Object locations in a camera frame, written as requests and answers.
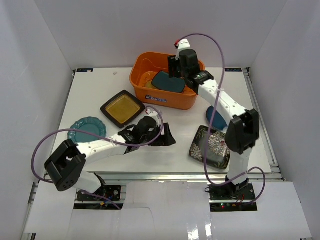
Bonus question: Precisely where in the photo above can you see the dark teal square plate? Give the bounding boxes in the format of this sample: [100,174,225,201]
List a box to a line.
[151,71,186,93]

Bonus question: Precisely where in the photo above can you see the small yellow square dish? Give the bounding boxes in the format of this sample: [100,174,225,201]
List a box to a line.
[144,81,157,89]

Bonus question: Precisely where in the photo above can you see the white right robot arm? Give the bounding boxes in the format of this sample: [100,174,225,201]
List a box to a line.
[167,49,260,200]

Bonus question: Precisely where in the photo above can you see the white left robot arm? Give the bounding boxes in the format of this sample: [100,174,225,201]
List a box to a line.
[44,116,176,200]

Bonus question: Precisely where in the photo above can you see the orange plastic bin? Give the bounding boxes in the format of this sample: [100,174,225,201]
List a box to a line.
[129,51,197,110]

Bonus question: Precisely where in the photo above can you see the amber square plate black rim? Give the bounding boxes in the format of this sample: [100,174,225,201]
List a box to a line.
[100,90,146,128]

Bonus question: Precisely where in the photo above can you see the black floral square plate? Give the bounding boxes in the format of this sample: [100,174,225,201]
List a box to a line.
[188,125,230,170]

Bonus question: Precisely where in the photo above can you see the blue leaf-shaped plate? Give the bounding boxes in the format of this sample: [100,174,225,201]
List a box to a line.
[205,106,228,131]

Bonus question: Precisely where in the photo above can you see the teal round scalloped plate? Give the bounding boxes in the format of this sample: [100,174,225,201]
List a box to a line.
[67,116,107,143]

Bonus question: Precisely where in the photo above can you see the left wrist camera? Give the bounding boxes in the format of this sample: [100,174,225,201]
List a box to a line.
[145,105,162,121]

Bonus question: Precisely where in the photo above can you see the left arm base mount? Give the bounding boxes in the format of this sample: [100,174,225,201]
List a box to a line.
[74,173,123,210]

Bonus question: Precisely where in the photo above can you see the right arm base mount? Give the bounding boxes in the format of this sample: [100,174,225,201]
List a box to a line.
[204,181,258,213]

